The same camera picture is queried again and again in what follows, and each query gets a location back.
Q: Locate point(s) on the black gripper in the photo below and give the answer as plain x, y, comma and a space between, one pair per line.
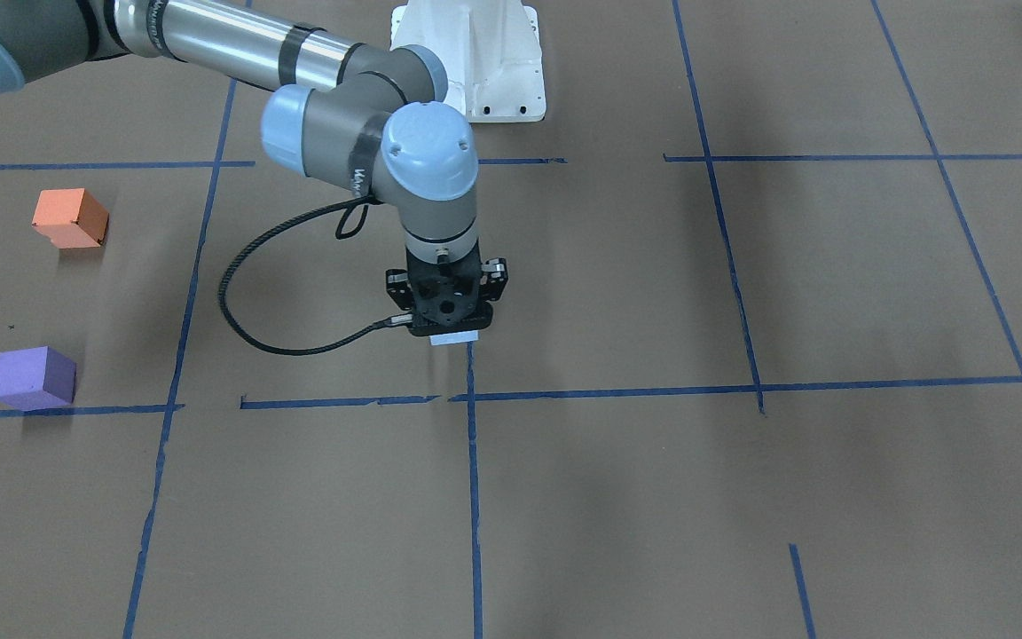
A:
398, 287

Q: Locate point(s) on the light blue foam block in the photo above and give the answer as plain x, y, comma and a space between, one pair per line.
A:
452, 338

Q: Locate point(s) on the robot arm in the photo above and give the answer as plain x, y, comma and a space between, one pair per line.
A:
370, 120

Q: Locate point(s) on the orange foam block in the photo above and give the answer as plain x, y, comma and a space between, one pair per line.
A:
70, 218

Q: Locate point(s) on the purple foam block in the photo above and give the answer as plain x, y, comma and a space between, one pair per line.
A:
36, 379

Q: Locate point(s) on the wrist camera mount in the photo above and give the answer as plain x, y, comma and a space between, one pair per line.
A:
494, 280

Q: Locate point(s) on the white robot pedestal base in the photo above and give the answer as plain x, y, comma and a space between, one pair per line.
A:
490, 50

